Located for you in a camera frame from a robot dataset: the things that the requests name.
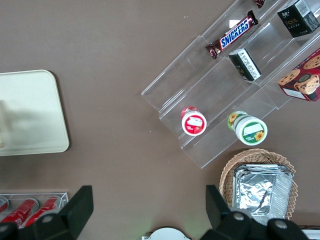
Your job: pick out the red lid yogurt cup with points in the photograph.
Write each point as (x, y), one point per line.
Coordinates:
(193, 123)

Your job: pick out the small black carton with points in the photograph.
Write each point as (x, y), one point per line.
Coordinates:
(297, 18)
(246, 65)

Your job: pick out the clear acrylic bottle rack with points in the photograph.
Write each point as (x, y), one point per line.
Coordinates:
(63, 197)

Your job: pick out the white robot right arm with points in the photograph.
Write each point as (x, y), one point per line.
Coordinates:
(166, 234)

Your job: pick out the snickers bar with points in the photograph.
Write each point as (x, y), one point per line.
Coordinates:
(260, 3)
(233, 35)

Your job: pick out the clear acrylic stepped shelf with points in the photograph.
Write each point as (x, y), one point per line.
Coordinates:
(200, 87)

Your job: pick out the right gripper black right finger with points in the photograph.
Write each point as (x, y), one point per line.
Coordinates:
(225, 225)

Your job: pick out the red cookie box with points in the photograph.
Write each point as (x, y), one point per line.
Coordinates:
(305, 77)

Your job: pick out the green lid yogurt cup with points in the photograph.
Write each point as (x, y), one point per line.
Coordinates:
(251, 130)

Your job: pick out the beige plastic tray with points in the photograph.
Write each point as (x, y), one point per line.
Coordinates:
(32, 87)

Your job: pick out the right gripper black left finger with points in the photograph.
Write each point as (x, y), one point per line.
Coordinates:
(62, 225)

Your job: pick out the white snack bin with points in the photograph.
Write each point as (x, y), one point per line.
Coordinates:
(312, 233)

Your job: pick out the aluminium foil tray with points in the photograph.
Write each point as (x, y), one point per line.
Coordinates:
(260, 190)

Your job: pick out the light wicker basket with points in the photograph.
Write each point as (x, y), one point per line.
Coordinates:
(252, 156)

